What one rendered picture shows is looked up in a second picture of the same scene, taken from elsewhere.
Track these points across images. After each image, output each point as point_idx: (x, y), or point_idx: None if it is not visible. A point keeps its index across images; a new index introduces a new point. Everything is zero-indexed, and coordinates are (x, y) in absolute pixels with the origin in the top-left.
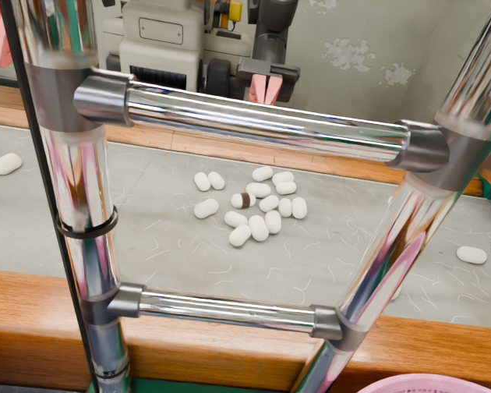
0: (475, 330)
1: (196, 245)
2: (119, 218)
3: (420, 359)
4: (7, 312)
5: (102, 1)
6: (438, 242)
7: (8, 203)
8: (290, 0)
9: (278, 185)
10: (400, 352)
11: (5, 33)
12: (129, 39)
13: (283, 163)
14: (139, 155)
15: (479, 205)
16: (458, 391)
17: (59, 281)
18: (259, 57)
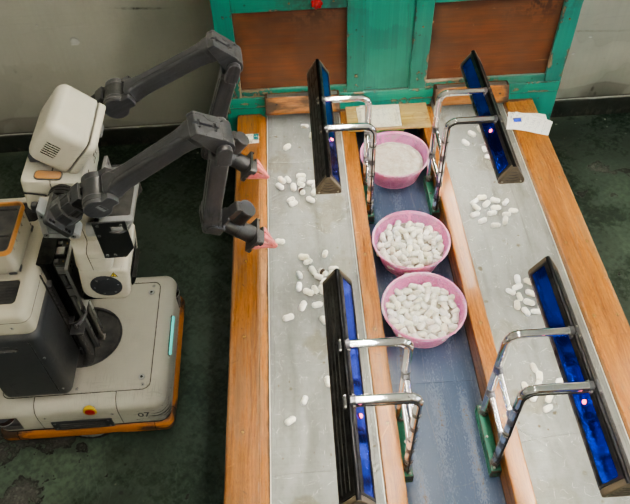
0: (345, 144)
1: (326, 201)
2: (320, 221)
3: (356, 156)
4: (364, 220)
5: (128, 254)
6: (304, 142)
7: (322, 249)
8: (248, 138)
9: (289, 180)
10: (355, 159)
11: (271, 236)
12: (113, 264)
13: (265, 180)
14: (276, 228)
15: (273, 121)
16: (361, 152)
17: (354, 216)
18: (246, 163)
